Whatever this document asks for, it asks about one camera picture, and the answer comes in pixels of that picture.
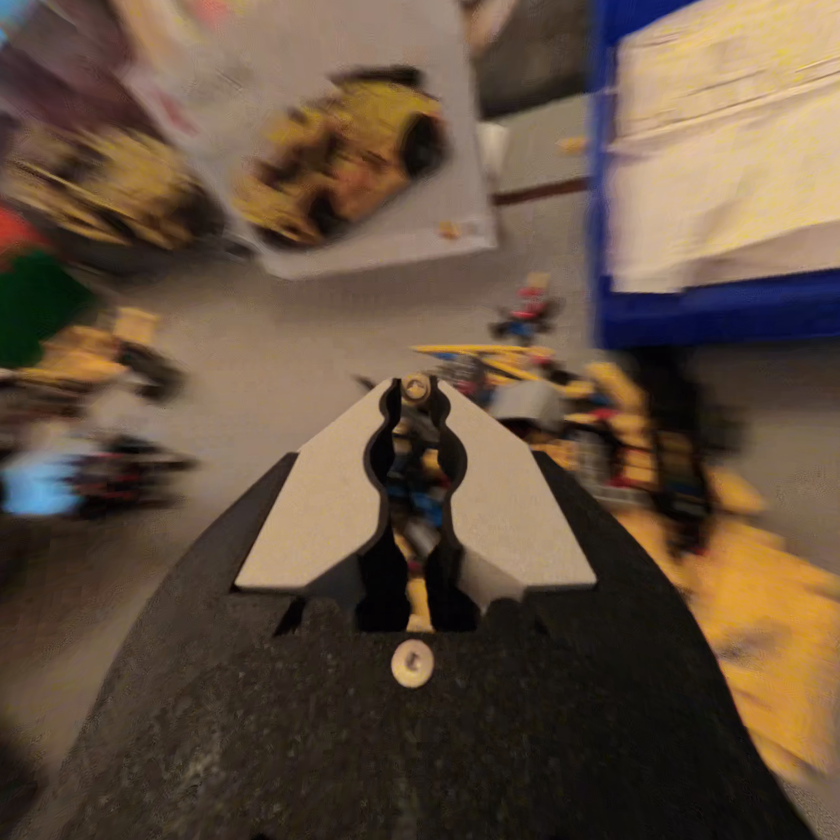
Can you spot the grey desk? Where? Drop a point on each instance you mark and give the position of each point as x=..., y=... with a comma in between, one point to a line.
x=295, y=341

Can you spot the red plastic bin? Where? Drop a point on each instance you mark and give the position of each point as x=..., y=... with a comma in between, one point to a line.
x=16, y=236

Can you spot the yellow paper scrap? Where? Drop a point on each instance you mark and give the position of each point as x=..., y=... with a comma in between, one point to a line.
x=572, y=144

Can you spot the white instruction booklet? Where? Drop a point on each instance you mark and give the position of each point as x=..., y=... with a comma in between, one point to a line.
x=394, y=249

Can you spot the pile of building bricks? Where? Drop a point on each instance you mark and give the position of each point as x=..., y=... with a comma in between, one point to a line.
x=525, y=400

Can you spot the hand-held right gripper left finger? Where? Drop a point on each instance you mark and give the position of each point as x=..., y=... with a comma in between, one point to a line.
x=308, y=518

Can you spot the white paper sheets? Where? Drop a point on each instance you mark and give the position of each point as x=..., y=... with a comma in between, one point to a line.
x=722, y=164

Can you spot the green plastic bin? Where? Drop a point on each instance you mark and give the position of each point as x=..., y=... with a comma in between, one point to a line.
x=39, y=308

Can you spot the small tan round brick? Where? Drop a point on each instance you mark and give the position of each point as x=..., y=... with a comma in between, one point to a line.
x=415, y=387

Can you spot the yellow brick car body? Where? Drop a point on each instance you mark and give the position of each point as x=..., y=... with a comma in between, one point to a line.
x=85, y=354

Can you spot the blue plastic bin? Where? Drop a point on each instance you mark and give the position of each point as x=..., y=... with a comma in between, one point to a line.
x=722, y=315

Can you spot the dark car set box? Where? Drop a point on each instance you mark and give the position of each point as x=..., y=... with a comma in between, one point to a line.
x=65, y=85

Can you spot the grey black brick chassis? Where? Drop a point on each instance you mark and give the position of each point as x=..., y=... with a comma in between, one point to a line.
x=131, y=476

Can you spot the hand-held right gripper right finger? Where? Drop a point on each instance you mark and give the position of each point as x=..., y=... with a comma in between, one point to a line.
x=518, y=518

